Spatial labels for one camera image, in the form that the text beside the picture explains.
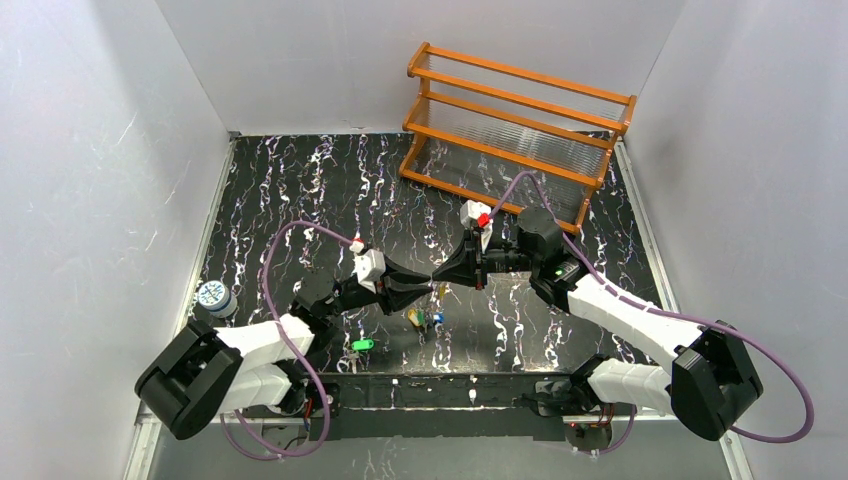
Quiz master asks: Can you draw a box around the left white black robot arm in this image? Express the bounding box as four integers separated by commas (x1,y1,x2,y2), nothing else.
134,249,432,440

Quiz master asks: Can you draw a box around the green tag key near edge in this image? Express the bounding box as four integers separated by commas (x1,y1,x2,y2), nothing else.
346,338,375,374

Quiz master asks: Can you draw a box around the blue white round container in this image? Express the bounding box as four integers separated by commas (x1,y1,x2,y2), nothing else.
196,280,238,318

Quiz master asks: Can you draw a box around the orange two-tier rack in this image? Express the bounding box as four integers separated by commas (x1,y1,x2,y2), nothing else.
399,42,638,234

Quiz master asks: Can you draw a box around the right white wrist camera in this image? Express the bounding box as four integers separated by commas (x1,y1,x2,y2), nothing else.
460,200,493,250

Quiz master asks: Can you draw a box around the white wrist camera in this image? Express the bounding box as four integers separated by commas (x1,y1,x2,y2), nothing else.
349,238,385,293
460,200,493,250

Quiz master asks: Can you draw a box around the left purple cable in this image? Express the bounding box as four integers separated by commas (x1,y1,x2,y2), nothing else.
219,221,364,461

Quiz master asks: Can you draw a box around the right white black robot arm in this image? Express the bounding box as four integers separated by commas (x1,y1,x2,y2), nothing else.
432,200,763,441

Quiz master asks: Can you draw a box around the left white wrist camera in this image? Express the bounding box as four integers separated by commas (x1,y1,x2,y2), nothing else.
349,238,385,293

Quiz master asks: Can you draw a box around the aluminium front rail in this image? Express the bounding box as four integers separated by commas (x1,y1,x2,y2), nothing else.
135,374,738,425

